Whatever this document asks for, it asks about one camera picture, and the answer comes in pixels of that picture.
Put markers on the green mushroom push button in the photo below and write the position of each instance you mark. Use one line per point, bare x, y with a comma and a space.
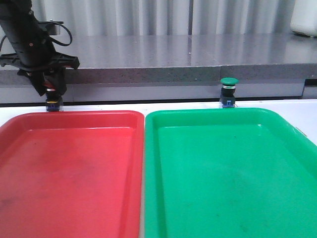
227, 98

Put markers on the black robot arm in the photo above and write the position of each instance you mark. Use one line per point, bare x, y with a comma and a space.
21, 11

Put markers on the green plastic tray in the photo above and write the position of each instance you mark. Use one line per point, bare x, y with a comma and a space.
228, 173

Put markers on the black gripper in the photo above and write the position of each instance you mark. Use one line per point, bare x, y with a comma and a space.
35, 52

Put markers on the red mushroom push button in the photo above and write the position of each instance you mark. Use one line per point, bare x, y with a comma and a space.
54, 101

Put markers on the red plastic tray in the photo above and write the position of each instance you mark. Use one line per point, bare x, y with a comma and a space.
71, 175

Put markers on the grey speckled stone counter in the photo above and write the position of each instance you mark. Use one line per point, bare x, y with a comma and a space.
188, 68

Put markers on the white pleated curtain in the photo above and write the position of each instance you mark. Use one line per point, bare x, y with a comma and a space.
167, 17

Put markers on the white container on counter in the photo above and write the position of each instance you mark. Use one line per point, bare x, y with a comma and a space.
304, 18

